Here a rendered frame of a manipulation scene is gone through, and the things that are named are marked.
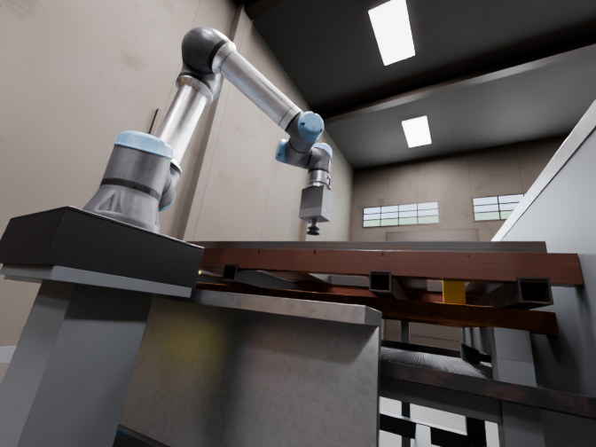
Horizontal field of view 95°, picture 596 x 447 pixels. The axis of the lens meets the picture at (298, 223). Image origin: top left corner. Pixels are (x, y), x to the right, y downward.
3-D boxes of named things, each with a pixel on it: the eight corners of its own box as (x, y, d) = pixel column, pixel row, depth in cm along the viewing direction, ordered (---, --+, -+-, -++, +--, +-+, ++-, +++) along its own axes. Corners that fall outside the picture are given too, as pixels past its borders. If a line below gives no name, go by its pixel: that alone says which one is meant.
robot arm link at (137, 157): (90, 172, 53) (113, 114, 58) (111, 196, 66) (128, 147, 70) (157, 186, 57) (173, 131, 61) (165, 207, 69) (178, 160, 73)
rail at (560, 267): (90, 262, 122) (95, 248, 124) (574, 287, 54) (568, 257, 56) (81, 259, 118) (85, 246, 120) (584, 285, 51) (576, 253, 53)
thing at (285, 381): (31, 378, 106) (65, 286, 116) (378, 523, 51) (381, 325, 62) (18, 380, 102) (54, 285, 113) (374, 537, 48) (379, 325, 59)
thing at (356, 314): (65, 286, 116) (67, 278, 117) (381, 325, 62) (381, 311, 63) (3, 278, 99) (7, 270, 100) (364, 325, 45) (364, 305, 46)
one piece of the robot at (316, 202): (339, 186, 95) (335, 231, 90) (317, 190, 100) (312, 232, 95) (325, 173, 87) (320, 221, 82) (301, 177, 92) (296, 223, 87)
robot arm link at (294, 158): (285, 127, 85) (317, 137, 88) (276, 145, 95) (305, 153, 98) (281, 148, 83) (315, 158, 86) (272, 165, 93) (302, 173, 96)
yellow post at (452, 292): (443, 321, 76) (440, 254, 82) (465, 323, 74) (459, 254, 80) (444, 320, 72) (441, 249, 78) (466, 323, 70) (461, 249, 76)
